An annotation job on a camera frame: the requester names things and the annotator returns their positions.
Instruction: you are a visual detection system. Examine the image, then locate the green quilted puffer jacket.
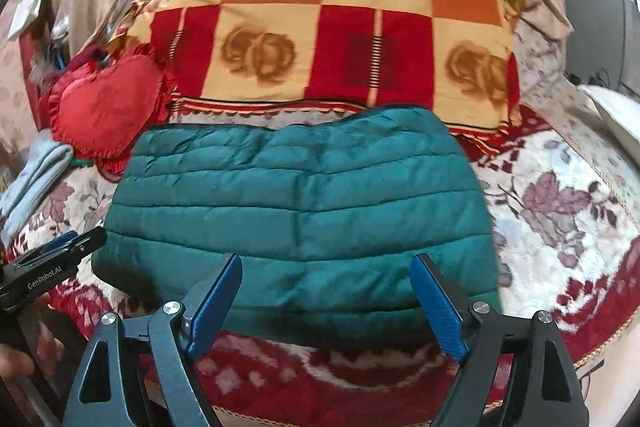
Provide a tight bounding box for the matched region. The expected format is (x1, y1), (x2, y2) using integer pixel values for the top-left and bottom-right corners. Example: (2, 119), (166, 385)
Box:
(91, 104), (503, 350)

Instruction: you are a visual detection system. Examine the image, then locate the white folded cloth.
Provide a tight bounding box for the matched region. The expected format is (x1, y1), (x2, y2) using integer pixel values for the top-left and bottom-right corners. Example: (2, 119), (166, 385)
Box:
(577, 83), (640, 145)

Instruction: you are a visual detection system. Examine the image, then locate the red white floral plush blanket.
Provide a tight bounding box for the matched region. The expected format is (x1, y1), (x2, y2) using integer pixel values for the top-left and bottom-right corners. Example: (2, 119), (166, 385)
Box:
(0, 104), (640, 427)

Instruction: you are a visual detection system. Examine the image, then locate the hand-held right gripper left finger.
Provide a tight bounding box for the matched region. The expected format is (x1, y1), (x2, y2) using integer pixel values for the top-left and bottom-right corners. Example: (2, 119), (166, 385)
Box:
(62, 253), (244, 427)

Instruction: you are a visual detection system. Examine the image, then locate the red heart-shaped ruffled pillow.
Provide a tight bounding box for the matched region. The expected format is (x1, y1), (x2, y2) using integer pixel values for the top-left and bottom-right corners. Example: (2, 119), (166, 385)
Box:
(47, 52), (172, 180)

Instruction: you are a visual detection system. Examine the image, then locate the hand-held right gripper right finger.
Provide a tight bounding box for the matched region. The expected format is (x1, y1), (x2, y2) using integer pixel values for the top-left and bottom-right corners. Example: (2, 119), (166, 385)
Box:
(410, 253), (591, 427)

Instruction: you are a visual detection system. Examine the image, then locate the red yellow rose-print blanket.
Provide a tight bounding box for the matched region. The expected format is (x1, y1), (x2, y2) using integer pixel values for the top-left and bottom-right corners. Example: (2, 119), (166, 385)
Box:
(107, 0), (523, 156)

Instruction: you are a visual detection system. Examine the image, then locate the person's left hand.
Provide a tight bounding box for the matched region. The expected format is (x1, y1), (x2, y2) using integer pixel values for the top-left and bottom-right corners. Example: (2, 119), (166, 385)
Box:
(0, 292), (67, 383)

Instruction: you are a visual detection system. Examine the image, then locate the light blue cloth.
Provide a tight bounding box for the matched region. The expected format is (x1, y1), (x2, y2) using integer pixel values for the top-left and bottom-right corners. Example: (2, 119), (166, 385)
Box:
(0, 141), (77, 235)

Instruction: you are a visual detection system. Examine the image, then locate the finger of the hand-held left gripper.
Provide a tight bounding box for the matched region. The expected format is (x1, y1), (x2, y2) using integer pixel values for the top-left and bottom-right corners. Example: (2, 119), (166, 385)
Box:
(62, 226), (108, 259)
(39, 231), (80, 254)

